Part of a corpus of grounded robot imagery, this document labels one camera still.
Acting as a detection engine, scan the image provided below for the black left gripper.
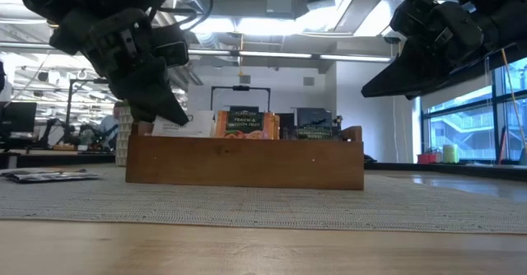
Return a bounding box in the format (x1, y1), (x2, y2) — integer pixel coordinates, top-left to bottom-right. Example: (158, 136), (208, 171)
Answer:
(49, 7), (190, 126)

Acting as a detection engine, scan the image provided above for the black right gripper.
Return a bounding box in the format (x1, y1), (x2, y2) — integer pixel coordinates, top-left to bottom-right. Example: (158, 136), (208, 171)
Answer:
(361, 0), (501, 101)

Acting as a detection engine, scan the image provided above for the orange peach tea packet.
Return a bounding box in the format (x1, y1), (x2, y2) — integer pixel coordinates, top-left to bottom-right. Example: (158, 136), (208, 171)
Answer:
(214, 110), (281, 140)

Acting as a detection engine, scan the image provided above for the dark blackcurrant tea packet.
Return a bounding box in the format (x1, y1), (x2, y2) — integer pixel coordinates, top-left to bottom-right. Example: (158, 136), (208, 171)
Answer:
(3, 170), (101, 184)
(294, 107), (334, 141)

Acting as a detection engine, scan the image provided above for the person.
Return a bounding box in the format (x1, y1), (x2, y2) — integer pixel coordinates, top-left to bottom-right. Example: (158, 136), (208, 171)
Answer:
(97, 101), (121, 151)

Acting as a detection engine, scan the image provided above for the green succulent in white pot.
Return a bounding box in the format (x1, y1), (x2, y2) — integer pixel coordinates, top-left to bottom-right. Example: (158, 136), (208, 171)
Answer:
(114, 100), (135, 167)

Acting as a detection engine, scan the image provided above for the ceiling tube light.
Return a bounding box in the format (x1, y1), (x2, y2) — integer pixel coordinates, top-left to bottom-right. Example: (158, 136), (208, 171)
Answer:
(188, 48), (238, 57)
(319, 54), (394, 63)
(238, 51), (314, 59)

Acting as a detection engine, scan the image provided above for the red box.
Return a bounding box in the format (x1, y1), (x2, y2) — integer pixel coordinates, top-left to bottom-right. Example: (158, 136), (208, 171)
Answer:
(416, 151), (438, 165)

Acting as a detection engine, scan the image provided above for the yellow-green cylinder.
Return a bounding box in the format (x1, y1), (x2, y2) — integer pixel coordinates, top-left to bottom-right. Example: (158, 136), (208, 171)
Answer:
(442, 143), (460, 164)

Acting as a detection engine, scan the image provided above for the wooden three-compartment tray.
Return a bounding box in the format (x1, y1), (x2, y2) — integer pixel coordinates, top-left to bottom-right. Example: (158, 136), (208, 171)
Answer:
(125, 121), (366, 191)

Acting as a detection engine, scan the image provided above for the grey ceiling box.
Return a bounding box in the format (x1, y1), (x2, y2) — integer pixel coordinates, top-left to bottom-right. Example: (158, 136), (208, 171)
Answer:
(266, 0), (294, 15)

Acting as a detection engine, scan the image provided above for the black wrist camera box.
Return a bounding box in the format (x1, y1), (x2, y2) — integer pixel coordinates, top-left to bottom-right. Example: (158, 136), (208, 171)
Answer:
(152, 26), (191, 69)

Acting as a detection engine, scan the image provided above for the black background rig frame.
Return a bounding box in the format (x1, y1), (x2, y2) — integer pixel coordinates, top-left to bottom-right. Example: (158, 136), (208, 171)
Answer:
(209, 84), (273, 114)
(65, 78), (112, 148)

